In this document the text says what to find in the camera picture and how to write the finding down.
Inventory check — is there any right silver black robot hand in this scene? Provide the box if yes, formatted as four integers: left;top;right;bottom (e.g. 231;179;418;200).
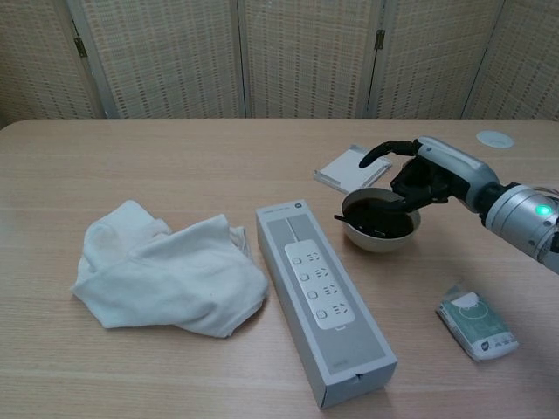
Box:
358;135;501;215

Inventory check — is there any black plastic spoon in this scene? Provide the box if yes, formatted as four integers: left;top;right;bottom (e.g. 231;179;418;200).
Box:
333;213;385;239

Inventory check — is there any cup of dark coffee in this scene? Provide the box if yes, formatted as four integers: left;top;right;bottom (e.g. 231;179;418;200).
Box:
340;187;422;254

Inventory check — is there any white round table grommet cap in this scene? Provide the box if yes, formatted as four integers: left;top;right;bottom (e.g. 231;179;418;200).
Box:
475;129;514;149

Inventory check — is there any white square notepad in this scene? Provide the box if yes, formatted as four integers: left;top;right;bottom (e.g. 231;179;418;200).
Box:
313;143;392;194

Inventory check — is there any green white tissue pack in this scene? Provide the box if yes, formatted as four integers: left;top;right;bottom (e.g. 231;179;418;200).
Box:
434;281;520;362

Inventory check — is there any grey power strip box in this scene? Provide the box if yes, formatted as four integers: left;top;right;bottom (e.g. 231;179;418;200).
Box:
255;199;398;410

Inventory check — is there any bamboo folding screen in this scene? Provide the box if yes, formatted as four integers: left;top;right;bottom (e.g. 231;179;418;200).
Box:
0;0;559;122

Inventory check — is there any white crumpled cloth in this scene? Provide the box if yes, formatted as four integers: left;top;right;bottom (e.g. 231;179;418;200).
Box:
71;199;270;340

